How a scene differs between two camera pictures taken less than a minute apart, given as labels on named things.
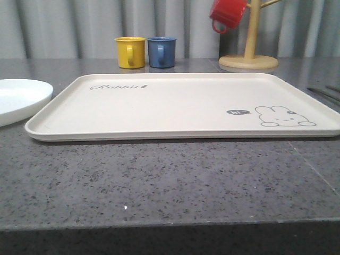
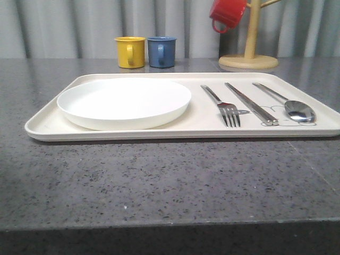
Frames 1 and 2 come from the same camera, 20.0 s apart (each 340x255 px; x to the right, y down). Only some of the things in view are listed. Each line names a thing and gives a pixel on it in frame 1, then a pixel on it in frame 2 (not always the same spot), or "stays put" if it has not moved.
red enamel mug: (229, 12) stays put
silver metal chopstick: (337, 99) to (263, 117)
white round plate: (19, 97) to (124, 104)
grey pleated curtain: (87, 29) stays put
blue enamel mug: (161, 51) stays put
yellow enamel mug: (131, 51) stays put
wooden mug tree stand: (249, 60) stays put
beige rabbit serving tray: (128, 107) stays put
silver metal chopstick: (332, 88) to (275, 120)
